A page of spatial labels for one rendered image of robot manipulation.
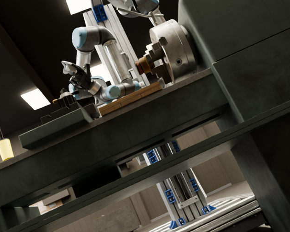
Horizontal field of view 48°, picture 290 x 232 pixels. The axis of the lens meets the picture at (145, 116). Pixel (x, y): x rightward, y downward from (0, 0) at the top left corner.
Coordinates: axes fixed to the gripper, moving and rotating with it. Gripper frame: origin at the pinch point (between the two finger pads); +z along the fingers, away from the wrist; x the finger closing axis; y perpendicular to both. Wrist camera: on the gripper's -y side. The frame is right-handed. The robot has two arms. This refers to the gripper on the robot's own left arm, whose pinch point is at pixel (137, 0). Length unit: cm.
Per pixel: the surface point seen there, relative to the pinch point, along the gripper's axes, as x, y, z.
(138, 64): -19.4, 9.5, 22.6
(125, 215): -722, 46, -13
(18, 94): -667, 200, -424
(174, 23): -5.2, -12.5, 16.5
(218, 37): 2.3, -24.4, 36.9
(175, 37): -4.7, -9.2, 24.8
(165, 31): -5.2, -6.5, 19.4
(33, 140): -11, 68, 45
